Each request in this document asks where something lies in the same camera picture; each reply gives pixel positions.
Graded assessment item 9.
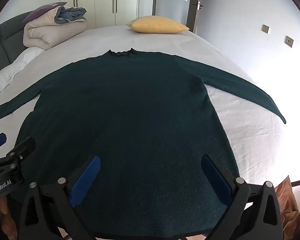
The white wardrobe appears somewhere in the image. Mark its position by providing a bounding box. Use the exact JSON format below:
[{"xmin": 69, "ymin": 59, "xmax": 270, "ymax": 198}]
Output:
[{"xmin": 59, "ymin": 0, "xmax": 156, "ymax": 29}]

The dark brown door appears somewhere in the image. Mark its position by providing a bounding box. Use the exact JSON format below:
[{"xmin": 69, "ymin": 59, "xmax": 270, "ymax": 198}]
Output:
[{"xmin": 186, "ymin": 0, "xmax": 205, "ymax": 34}]

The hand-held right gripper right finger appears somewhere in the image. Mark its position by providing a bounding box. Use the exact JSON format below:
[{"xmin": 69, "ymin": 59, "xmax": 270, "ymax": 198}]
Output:
[{"xmin": 201, "ymin": 154, "xmax": 283, "ymax": 240}]

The orange brown garment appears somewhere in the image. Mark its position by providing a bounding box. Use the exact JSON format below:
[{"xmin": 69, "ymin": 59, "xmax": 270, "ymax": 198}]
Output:
[{"xmin": 275, "ymin": 175, "xmax": 300, "ymax": 240}]

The dark grey headboard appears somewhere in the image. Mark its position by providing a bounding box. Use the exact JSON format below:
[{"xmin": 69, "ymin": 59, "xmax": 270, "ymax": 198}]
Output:
[{"xmin": 0, "ymin": 11, "xmax": 36, "ymax": 81}]

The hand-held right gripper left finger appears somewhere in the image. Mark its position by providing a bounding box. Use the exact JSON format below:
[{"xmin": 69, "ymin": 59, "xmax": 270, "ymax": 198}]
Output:
[{"xmin": 17, "ymin": 155, "xmax": 102, "ymax": 240}]

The person's left hand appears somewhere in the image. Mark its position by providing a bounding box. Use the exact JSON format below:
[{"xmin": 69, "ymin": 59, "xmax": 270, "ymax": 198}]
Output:
[{"xmin": 0, "ymin": 195, "xmax": 19, "ymax": 240}]

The yellow pillow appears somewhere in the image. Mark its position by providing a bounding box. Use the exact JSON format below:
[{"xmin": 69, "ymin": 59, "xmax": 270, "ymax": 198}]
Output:
[{"xmin": 126, "ymin": 15, "xmax": 190, "ymax": 34}]

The folded beige duvet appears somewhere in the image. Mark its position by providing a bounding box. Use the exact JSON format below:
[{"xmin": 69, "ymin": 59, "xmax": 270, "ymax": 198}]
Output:
[{"xmin": 23, "ymin": 5, "xmax": 87, "ymax": 51}]

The dark green sweater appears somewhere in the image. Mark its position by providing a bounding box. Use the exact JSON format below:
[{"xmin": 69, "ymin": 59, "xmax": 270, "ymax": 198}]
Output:
[{"xmin": 0, "ymin": 47, "xmax": 287, "ymax": 239}]

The blue grey cloth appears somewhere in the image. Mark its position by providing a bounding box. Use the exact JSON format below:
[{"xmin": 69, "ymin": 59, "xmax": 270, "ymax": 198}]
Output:
[{"xmin": 54, "ymin": 6, "xmax": 87, "ymax": 25}]

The purple pillow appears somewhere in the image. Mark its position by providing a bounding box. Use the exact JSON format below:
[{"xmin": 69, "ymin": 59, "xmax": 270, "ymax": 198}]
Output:
[{"xmin": 22, "ymin": 2, "xmax": 67, "ymax": 24}]

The white pillow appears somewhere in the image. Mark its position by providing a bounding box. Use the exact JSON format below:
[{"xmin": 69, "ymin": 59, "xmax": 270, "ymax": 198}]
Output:
[{"xmin": 0, "ymin": 47, "xmax": 46, "ymax": 110}]

